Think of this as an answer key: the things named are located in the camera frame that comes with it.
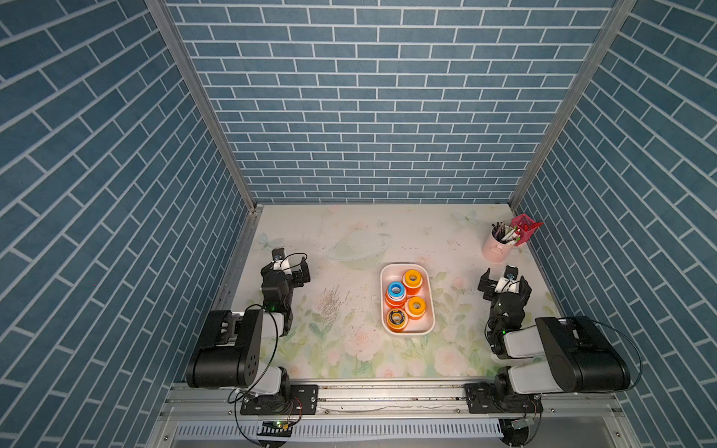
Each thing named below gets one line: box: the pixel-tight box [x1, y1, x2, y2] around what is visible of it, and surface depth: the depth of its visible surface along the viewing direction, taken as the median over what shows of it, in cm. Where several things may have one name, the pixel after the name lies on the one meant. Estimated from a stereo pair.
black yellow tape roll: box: [385, 308, 408, 333], surface depth 87 cm
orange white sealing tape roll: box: [384, 291, 408, 309], surface depth 91 cm
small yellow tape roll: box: [407, 295, 427, 321], surface depth 89 cm
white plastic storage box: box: [379, 263, 436, 336], surface depth 90 cm
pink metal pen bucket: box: [481, 227, 514, 264], surface depth 99 cm
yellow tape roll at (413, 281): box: [402, 268, 423, 295], surface depth 93 cm
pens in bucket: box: [491, 220, 522, 244], surface depth 98 cm
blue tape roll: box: [387, 280, 407, 301], surface depth 90 cm
